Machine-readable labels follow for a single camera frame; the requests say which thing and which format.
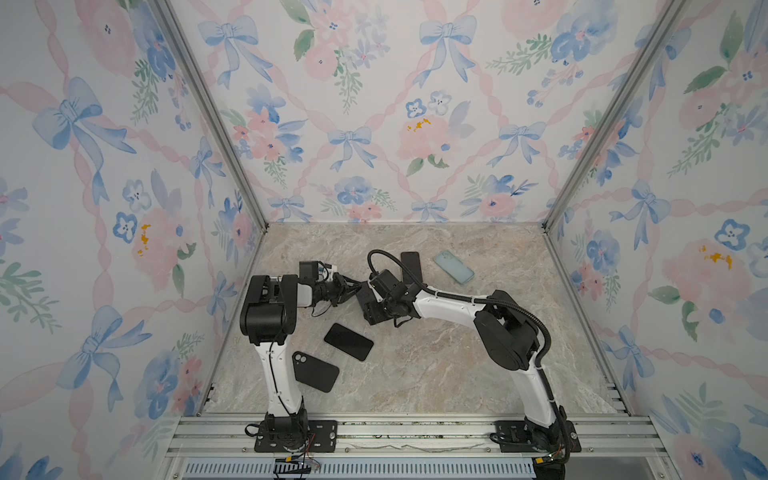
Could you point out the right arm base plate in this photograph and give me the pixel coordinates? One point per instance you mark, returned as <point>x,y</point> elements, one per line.
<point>522,436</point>

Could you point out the aluminium front rail frame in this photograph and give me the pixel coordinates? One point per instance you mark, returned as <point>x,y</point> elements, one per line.
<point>409,446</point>

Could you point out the black phone case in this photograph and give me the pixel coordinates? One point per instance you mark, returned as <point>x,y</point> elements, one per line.
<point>314,372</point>

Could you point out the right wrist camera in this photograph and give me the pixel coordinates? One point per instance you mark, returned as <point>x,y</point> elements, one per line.
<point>384,283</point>

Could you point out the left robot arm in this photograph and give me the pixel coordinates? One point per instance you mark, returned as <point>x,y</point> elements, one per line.
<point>268,319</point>

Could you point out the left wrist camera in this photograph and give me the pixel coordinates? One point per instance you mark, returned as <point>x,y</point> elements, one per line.
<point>314,271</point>

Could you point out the white-edged black phone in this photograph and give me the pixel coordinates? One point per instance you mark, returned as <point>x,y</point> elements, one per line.
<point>349,342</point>

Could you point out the purple-edged black phone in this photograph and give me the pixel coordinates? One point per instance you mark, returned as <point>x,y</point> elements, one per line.
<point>411,271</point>

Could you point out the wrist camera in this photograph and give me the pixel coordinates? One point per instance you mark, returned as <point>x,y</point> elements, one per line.
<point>314,271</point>
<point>384,283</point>

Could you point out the mint green phone case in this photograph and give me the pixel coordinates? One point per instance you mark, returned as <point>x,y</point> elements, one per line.
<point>454,267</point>

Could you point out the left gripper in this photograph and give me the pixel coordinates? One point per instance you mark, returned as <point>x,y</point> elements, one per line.
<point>343,288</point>

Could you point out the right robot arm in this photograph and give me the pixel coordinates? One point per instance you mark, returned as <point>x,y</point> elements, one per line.
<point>513,339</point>

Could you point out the right corner aluminium post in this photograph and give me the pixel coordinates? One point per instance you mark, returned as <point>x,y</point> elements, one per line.
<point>658,36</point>

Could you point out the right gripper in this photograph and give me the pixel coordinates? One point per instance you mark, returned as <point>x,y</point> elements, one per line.
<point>371,313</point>

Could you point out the corner aluminium post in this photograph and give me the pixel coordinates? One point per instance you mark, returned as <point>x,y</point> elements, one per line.
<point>658,36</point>
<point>171,28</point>

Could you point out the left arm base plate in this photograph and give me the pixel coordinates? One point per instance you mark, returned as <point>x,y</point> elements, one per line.
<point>283,435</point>

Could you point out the left corner aluminium post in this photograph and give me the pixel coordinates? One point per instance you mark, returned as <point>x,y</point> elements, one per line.
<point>171,28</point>

